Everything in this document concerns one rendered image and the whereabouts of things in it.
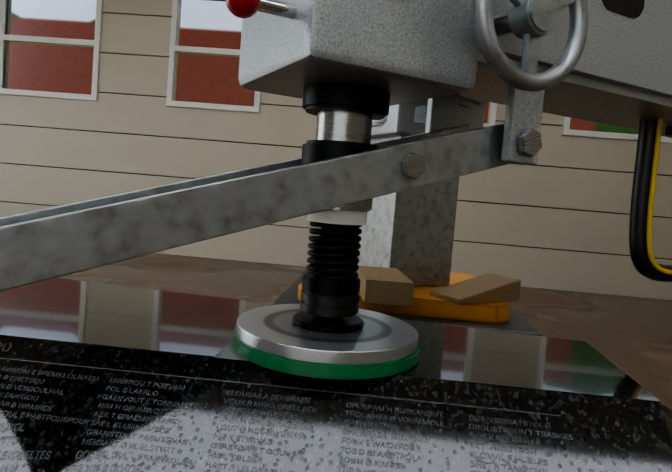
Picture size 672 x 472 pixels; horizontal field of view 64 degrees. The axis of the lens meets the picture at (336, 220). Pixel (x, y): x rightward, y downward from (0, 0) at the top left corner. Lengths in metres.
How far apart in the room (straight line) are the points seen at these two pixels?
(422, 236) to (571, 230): 5.84
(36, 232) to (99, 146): 7.12
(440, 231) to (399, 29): 0.92
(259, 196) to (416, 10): 0.24
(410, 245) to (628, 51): 0.74
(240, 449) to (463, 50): 0.45
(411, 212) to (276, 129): 5.60
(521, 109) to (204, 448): 0.50
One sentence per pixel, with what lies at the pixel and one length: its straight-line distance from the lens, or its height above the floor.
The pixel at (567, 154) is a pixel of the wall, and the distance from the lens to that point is 7.14.
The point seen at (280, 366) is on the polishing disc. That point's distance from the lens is 0.56.
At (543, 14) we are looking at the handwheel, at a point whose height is 1.19.
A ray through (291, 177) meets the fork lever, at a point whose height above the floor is 1.02.
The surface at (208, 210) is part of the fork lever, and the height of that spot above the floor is 0.98.
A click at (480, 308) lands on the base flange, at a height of 0.77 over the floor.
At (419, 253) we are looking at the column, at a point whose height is 0.86.
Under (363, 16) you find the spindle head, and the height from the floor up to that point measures 1.17.
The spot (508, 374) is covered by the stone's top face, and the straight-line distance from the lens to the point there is 0.64.
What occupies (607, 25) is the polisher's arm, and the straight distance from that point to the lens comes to 0.78.
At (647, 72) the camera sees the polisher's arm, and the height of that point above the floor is 1.20.
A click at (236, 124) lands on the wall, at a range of 7.00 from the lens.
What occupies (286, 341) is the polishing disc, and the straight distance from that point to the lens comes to 0.57.
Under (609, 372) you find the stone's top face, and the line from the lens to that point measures 0.73.
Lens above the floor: 1.01
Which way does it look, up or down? 3 degrees down
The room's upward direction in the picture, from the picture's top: 5 degrees clockwise
